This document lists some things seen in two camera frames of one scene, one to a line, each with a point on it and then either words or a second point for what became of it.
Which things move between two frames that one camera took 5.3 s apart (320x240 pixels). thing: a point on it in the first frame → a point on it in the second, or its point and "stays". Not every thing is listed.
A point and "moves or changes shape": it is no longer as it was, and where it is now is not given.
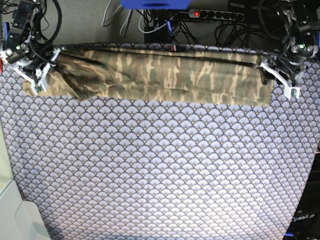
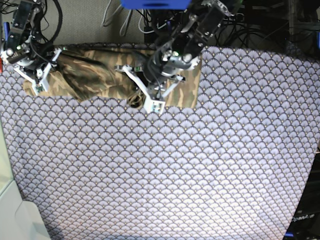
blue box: [156, 4] stays
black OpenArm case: [306, 224] stays
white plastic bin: [19, 219] stays
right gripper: [291, 61] → [167, 63]
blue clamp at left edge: [6, 28] stays
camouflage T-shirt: [182, 76] moves or changes shape
